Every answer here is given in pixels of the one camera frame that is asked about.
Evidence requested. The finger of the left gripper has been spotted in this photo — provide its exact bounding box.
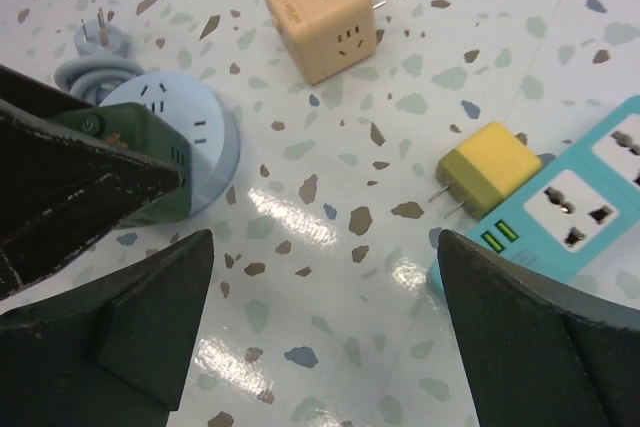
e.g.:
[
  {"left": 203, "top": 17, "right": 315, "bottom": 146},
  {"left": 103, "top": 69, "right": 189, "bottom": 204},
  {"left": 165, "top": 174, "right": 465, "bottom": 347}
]
[{"left": 1, "top": 67, "right": 180, "bottom": 298}]

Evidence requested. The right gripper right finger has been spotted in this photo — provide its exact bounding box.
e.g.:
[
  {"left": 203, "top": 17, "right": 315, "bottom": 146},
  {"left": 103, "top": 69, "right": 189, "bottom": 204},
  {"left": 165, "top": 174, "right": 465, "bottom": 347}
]
[{"left": 437, "top": 230, "right": 639, "bottom": 426}]

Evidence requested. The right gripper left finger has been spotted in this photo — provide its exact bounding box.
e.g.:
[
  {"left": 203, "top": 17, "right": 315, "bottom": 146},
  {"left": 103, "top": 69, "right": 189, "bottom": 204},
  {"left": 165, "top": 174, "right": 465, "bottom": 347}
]
[{"left": 1, "top": 230, "right": 214, "bottom": 426}]

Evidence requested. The dark green cube socket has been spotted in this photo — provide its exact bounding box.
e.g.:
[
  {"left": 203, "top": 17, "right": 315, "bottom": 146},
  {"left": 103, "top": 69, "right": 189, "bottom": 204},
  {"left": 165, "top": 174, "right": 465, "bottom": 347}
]
[{"left": 53, "top": 102, "right": 192, "bottom": 229}]

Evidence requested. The yellow green plug adapter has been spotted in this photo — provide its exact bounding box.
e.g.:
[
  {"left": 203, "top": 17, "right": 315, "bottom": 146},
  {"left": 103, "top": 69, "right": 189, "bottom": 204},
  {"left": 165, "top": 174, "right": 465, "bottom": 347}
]
[{"left": 430, "top": 121, "right": 543, "bottom": 221}]

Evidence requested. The round light blue socket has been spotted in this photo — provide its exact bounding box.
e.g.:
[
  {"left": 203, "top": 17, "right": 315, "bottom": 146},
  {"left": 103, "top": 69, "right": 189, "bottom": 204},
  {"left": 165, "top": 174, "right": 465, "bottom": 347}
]
[{"left": 100, "top": 72, "right": 240, "bottom": 228}]

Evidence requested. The teal power strip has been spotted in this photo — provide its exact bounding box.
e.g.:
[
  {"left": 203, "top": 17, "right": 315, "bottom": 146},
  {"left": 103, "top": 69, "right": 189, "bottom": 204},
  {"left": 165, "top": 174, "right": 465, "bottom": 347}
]
[{"left": 427, "top": 94, "right": 640, "bottom": 301}]

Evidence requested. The beige cube socket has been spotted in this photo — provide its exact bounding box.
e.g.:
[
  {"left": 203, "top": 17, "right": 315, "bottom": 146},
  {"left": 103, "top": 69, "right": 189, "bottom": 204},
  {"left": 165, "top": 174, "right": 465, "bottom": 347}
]
[{"left": 265, "top": 0, "right": 384, "bottom": 85}]

